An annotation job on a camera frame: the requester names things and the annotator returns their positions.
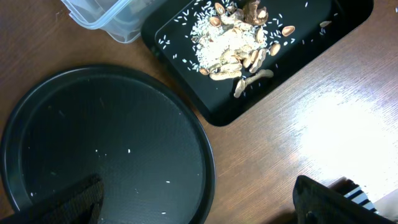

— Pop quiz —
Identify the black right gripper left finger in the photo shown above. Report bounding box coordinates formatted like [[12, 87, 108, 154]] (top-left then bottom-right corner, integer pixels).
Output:
[[1, 174, 104, 224]]

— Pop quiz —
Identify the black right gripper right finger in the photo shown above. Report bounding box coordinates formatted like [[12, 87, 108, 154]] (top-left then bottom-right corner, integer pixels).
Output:
[[292, 175, 392, 224]]

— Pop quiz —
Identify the round black tray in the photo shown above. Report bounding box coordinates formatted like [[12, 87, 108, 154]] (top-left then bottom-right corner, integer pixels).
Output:
[[1, 65, 215, 223]]

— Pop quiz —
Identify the black rectangular tray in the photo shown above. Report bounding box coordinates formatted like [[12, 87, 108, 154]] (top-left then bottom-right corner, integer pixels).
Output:
[[141, 0, 374, 126]]

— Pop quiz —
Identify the clear plastic bin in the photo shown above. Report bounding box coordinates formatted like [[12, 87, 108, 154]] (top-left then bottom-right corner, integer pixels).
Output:
[[62, 0, 165, 44]]

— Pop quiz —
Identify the pile of rice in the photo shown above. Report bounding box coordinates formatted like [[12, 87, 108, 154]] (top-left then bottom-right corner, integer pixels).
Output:
[[172, 1, 296, 75]]

